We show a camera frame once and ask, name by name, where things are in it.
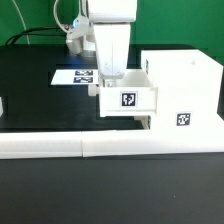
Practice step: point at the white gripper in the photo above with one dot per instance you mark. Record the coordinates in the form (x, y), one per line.
(112, 47)

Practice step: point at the white drawer tray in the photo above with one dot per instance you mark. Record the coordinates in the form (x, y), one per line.
(148, 121)
(134, 95)

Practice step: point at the white front drawer tray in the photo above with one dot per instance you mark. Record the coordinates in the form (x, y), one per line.
(148, 121)

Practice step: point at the white drawer cabinet box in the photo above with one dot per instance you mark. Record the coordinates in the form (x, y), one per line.
(188, 83)

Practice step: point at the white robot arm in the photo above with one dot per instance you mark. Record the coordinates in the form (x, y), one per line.
(106, 23)

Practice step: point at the white marker tag sheet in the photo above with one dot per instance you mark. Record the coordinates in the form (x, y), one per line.
(75, 77)

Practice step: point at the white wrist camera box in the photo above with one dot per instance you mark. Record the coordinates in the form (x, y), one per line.
(74, 37)

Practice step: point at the white front barrier rail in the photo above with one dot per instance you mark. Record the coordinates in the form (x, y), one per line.
(109, 143)

